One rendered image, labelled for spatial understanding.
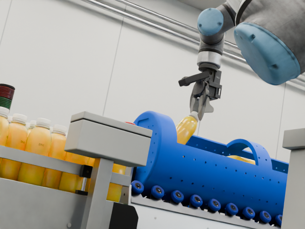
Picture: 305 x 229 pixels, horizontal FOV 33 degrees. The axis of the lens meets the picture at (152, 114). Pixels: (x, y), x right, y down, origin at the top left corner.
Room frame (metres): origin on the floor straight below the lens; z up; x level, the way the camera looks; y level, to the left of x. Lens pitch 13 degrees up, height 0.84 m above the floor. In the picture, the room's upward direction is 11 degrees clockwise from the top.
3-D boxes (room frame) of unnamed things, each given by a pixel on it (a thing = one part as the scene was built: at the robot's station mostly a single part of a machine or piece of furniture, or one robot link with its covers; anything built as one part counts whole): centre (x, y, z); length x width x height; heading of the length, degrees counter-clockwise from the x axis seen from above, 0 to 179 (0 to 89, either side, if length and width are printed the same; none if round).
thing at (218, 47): (1.81, -0.17, 1.57); 0.10 x 0.09 x 0.12; 168
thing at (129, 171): (1.70, 0.05, 0.99); 0.10 x 0.02 x 0.12; 27
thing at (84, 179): (1.40, 0.15, 0.94); 0.03 x 0.02 x 0.08; 117
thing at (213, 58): (1.81, -0.17, 1.49); 0.10 x 0.09 x 0.05; 27
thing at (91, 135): (1.34, 0.10, 1.05); 0.20 x 0.10 x 0.10; 117
